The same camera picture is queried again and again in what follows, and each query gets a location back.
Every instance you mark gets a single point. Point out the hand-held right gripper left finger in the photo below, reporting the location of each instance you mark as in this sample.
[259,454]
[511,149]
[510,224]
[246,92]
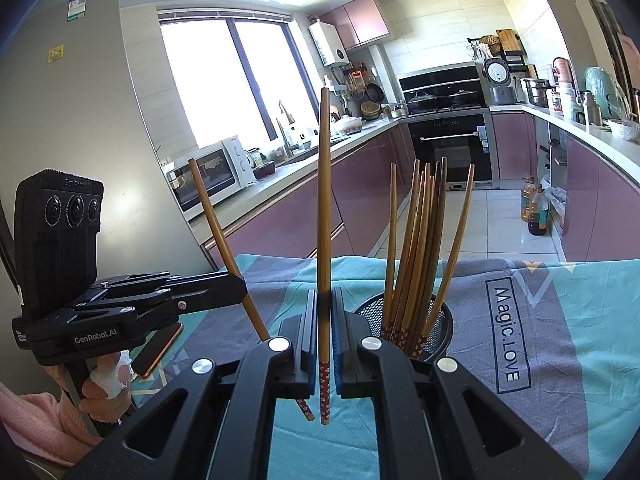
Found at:
[310,340]

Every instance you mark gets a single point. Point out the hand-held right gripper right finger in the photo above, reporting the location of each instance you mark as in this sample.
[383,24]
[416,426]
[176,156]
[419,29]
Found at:
[339,340]

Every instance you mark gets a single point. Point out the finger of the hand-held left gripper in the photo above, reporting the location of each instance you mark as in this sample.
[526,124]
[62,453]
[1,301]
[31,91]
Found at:
[210,284]
[150,305]

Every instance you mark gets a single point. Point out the wooden chopstick patterned end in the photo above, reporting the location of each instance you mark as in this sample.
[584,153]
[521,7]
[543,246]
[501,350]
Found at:
[220,240]
[324,210]

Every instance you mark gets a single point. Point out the black mesh utensil holder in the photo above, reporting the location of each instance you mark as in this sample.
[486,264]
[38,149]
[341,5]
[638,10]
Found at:
[442,330]

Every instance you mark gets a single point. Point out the bunch of brown chopsticks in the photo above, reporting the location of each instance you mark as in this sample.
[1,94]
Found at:
[415,260]

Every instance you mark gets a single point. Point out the person's left forearm pink sleeve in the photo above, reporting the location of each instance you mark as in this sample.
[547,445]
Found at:
[40,420]

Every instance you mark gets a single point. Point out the person's left hand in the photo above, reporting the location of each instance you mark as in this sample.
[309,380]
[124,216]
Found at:
[107,382]

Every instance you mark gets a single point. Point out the gold edged smartphone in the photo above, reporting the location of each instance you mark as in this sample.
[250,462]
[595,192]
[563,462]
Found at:
[160,347]

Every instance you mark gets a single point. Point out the white microwave oven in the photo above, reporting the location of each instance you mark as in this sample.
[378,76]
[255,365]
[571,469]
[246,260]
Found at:
[205,180]

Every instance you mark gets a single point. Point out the dark red bowl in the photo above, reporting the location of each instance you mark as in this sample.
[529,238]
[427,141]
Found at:
[263,171]

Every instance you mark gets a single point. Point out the pink base cabinets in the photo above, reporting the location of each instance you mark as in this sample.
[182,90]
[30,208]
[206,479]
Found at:
[360,185]
[600,200]

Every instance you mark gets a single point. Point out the grey refrigerator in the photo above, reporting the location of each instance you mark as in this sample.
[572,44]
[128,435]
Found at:
[100,110]

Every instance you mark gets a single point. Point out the metal kitchen faucet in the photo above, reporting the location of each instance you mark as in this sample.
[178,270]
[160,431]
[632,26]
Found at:
[286,120]

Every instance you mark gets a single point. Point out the kitchen window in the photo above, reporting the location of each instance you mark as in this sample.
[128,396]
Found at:
[210,80]

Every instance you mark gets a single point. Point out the white casserole pot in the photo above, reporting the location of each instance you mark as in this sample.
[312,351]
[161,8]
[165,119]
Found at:
[348,126]

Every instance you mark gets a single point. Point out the black built-in oven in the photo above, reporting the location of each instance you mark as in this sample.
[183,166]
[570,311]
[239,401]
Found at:
[450,150]

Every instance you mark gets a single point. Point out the brown bowl by stove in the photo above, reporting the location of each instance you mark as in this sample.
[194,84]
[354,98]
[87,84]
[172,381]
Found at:
[370,110]

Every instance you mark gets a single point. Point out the dark sauce bottle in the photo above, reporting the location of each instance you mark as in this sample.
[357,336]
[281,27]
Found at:
[539,217]

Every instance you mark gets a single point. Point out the yellow cooking oil bottle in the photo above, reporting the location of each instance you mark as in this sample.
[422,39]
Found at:
[528,200]

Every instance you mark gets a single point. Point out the small steel saucepan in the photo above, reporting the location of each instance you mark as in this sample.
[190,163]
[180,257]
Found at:
[397,111]

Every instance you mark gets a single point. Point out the teal grey printed tablecloth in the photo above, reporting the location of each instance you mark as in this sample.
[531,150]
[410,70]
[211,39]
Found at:
[575,360]

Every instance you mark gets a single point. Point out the blue white hanging towel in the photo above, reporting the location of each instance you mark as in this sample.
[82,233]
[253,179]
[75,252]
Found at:
[482,139]

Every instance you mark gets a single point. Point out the black hanging frying pan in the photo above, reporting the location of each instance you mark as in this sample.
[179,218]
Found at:
[375,92]

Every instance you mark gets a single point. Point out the black lidded cooking pot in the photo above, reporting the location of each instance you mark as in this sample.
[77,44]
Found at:
[462,98]
[422,101]

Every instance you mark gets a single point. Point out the white plastic trash bag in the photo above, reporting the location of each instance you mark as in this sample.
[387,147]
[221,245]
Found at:
[555,200]

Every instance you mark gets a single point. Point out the white gas water heater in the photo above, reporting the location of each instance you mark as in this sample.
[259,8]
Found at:
[327,44]

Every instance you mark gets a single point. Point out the black range hood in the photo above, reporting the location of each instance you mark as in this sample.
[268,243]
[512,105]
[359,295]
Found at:
[442,77]

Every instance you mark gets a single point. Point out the grey rice cooker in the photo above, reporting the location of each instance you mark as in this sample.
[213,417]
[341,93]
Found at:
[500,82]

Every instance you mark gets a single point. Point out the stainless steel stockpot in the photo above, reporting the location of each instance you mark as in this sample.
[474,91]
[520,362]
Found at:
[537,92]

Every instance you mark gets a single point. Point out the white plastic container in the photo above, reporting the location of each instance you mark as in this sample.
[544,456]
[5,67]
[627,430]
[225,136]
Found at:
[568,99]

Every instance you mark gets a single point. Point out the steel vacuum bottle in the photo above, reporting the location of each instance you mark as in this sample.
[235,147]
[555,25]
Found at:
[591,109]

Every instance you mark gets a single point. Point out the wooden cutting board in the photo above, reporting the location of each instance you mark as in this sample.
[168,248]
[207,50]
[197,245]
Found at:
[506,40]

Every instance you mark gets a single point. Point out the pink thermos jug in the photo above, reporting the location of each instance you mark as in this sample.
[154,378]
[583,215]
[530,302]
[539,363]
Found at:
[562,71]

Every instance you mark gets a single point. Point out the clear plastic bag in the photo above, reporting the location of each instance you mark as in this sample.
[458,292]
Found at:
[624,131]

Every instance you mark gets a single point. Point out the teal appliance cover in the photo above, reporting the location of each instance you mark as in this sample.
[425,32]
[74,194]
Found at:
[602,91]

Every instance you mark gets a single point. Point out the pink wall cabinet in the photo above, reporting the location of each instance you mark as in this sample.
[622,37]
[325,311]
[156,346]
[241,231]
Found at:
[357,20]

